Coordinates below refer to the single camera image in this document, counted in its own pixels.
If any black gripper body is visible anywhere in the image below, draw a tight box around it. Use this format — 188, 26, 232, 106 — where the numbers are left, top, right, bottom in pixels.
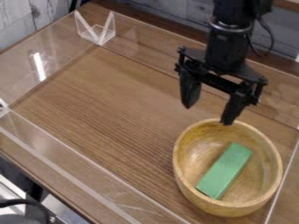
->
175, 18, 267, 105

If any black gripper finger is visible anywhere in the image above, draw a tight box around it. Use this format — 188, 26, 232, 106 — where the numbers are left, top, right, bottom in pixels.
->
220, 92, 248, 126
179, 71, 201, 109

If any green rectangular block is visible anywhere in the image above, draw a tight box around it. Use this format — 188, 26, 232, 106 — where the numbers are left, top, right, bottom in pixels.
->
195, 143, 252, 200

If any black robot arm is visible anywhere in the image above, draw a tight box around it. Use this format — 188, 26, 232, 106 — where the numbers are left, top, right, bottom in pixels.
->
175, 0, 273, 126

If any brown wooden bowl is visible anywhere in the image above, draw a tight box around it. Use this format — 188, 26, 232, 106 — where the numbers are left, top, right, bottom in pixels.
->
172, 119, 283, 217

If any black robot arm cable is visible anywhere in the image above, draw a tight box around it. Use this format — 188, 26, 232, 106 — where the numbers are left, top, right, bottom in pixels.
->
248, 17, 276, 58

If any clear acrylic corner bracket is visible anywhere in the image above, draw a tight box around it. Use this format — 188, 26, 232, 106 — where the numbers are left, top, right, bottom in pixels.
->
73, 11, 116, 46

